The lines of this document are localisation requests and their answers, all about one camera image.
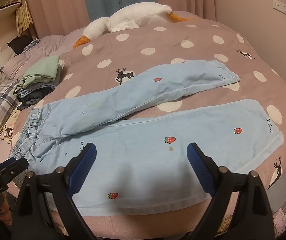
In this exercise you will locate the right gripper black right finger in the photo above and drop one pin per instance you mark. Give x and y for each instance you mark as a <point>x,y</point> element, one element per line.
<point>252,216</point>

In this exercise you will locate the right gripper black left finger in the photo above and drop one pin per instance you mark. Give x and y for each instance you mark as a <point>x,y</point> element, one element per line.
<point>32,218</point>

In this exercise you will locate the light blue strawberry pants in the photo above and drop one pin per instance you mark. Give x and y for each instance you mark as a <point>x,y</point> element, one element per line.
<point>141,166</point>

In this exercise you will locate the dark folded clothes stack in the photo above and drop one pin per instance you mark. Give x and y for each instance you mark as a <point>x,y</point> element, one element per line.
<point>35,92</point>

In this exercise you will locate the green folded garment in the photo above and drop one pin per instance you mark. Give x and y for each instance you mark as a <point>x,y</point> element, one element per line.
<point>44,70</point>

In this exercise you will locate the black garment on pillow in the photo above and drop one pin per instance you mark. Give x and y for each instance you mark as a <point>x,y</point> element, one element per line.
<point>19,43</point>

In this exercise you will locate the lilac pillow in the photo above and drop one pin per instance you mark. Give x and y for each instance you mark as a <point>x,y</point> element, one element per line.
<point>48,46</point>

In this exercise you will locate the pink polka dot duvet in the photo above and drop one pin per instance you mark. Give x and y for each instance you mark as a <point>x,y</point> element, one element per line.
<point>115,58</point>

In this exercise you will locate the pink curtain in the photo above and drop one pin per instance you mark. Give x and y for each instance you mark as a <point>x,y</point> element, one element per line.
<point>63,16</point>

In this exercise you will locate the white goose plush toy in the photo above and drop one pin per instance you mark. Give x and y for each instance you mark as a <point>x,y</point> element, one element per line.
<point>130,17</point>

